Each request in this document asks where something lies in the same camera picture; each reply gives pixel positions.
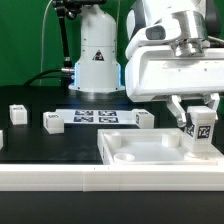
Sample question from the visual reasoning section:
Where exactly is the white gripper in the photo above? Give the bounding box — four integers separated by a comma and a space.
125, 45, 224, 128

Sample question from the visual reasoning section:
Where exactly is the white square table top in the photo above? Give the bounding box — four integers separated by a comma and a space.
97, 129, 224, 166

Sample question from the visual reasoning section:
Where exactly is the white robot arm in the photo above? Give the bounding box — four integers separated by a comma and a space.
71, 0, 224, 127

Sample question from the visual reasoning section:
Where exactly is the white fiducial marker sheet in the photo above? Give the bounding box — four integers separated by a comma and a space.
56, 109, 135, 125

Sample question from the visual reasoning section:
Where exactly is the white U-shaped fence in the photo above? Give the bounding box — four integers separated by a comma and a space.
0, 129, 224, 193

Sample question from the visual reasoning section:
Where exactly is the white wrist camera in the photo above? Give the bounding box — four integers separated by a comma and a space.
127, 10, 180, 51

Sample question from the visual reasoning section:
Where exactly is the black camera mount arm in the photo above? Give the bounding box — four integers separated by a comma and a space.
52, 0, 107, 67

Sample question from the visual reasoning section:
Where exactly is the black cable bundle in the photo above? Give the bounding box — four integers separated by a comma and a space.
22, 68, 74, 88

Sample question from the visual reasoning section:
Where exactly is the white cable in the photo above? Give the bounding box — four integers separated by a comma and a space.
39, 0, 54, 87

